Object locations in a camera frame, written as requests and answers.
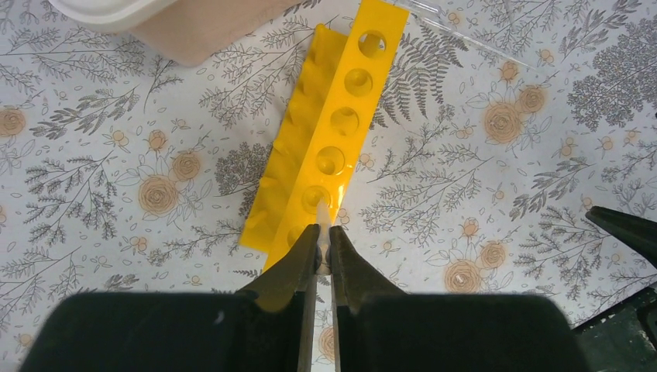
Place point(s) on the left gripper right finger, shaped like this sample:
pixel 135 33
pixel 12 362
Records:
pixel 379 327

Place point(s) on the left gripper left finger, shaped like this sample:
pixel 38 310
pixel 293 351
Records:
pixel 265 326

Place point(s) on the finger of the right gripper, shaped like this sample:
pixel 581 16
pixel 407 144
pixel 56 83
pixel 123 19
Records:
pixel 635 232

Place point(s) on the clear plastic pipette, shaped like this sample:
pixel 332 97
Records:
pixel 433 14
pixel 322 249

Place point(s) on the yellow test tube rack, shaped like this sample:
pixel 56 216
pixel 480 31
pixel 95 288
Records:
pixel 324 128

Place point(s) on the pink plastic bin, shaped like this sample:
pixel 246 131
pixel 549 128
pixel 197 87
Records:
pixel 189 32

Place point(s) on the white plastic bin lid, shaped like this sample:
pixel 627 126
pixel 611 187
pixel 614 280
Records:
pixel 110 16

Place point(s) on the floral table mat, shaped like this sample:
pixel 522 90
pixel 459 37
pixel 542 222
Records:
pixel 122 170

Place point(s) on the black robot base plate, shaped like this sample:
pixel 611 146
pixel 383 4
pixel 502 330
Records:
pixel 623 337

